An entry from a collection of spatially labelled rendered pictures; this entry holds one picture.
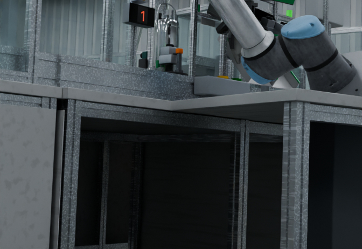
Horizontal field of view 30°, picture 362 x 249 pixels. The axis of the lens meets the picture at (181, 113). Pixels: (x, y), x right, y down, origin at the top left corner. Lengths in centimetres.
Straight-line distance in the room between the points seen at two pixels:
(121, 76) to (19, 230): 57
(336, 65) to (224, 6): 39
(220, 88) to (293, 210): 71
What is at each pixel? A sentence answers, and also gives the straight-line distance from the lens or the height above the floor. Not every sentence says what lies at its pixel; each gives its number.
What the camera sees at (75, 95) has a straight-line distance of 183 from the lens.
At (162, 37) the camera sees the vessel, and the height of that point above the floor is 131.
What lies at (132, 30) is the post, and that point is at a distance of 250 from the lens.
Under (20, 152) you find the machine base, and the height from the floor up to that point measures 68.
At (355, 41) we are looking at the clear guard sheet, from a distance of 648.
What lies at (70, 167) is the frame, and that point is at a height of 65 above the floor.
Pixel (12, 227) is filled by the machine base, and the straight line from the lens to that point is 176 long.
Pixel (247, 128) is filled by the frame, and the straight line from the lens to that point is 234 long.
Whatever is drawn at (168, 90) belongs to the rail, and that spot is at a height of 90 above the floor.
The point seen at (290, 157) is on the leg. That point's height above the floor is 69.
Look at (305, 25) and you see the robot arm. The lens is 205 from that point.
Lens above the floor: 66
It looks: 4 degrees up
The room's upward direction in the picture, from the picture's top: 2 degrees clockwise
